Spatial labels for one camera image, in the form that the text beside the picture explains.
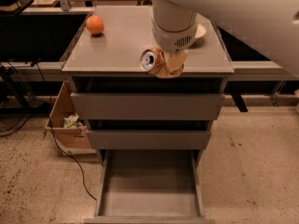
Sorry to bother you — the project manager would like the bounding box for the white bowl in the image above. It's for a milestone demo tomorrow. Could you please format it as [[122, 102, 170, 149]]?
[[190, 24, 206, 49]]

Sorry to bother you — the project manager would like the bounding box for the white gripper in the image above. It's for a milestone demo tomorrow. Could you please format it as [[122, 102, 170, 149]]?
[[151, 13, 197, 78]]

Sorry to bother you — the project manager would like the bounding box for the grey open bottom drawer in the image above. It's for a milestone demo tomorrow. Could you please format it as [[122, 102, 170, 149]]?
[[83, 150, 216, 224]]

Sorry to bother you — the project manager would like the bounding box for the orange fruit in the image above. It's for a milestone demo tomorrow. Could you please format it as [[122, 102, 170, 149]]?
[[86, 15, 105, 35]]

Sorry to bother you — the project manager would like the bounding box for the grey top drawer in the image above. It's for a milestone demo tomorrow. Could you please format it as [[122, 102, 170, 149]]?
[[71, 92, 224, 120]]

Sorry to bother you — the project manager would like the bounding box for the grey drawer cabinet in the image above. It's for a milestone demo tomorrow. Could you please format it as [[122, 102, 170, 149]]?
[[61, 5, 235, 161]]

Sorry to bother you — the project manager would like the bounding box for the grey middle drawer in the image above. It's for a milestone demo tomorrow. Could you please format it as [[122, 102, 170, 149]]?
[[87, 130, 211, 149]]

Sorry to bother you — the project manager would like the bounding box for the crumpled paper in box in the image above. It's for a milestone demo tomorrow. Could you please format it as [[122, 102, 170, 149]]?
[[63, 114, 82, 128]]

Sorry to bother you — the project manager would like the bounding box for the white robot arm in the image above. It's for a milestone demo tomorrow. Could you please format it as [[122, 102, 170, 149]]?
[[152, 0, 299, 77]]

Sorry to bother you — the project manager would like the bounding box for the orange soda can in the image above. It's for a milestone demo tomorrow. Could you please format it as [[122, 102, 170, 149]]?
[[139, 49, 165, 76]]

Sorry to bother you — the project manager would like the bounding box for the cardboard box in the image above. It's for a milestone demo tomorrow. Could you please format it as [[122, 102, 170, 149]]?
[[45, 81, 95, 155]]

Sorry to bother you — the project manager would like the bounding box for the black floor cable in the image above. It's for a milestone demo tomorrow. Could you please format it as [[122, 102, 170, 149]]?
[[29, 58, 98, 202]]

